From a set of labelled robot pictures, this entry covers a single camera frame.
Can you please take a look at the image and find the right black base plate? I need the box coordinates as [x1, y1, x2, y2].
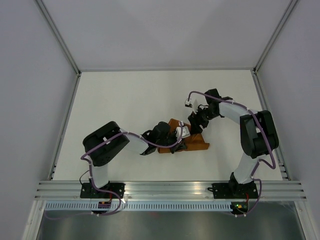
[212, 182, 259, 199]

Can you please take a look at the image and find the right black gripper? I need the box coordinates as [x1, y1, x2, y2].
[188, 105, 218, 135]

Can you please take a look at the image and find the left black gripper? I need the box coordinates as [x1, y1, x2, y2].
[156, 131, 187, 155]

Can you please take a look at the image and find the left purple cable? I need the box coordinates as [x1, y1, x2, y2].
[44, 122, 185, 221]

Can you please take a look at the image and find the orange-brown cloth napkin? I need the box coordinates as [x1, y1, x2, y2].
[157, 118, 210, 154]

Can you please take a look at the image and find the aluminium mounting rail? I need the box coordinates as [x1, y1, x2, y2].
[33, 180, 307, 202]

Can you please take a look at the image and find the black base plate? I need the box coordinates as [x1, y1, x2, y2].
[212, 182, 259, 199]
[80, 182, 125, 199]

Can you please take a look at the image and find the aluminium frame post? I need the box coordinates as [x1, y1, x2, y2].
[34, 0, 81, 77]
[251, 0, 300, 75]

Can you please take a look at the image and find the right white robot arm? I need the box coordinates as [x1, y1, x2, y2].
[185, 88, 279, 199]

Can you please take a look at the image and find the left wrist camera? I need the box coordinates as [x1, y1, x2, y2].
[175, 121, 191, 142]

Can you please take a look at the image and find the left aluminium frame post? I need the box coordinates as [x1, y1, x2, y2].
[34, 0, 81, 77]

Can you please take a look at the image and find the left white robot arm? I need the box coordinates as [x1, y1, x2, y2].
[80, 121, 190, 198]

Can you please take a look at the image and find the white slotted cable duct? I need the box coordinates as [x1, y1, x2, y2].
[45, 200, 232, 212]

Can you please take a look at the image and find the right aluminium frame post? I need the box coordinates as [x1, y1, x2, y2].
[251, 0, 300, 75]

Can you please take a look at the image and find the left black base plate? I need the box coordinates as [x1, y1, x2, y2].
[80, 182, 125, 199]

